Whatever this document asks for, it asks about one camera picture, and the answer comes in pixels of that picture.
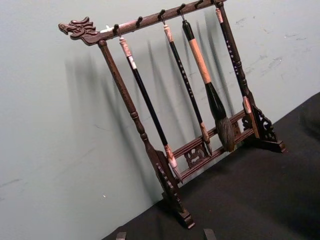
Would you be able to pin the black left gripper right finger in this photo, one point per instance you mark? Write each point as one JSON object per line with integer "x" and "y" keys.
{"x": 209, "y": 235}

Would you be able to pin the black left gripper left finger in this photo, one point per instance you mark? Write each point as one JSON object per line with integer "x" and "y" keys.
{"x": 121, "y": 236}

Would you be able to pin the black table cloth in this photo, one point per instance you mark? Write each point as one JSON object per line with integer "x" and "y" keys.
{"x": 250, "y": 195}

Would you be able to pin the black brush with pink ends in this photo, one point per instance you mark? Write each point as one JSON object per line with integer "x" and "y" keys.
{"x": 147, "y": 100}

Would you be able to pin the dark carved wooden brush rack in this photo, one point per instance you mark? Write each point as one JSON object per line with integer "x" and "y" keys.
{"x": 120, "y": 82}

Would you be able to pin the thin black printed brush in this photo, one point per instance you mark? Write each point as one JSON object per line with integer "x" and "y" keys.
{"x": 185, "y": 75}

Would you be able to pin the black printed brush, pink ends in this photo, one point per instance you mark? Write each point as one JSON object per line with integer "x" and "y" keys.
{"x": 231, "y": 53}

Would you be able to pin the small white tag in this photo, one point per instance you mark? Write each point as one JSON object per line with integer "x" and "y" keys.
{"x": 107, "y": 28}

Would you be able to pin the plain pale wall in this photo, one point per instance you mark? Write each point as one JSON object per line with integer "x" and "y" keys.
{"x": 50, "y": 125}

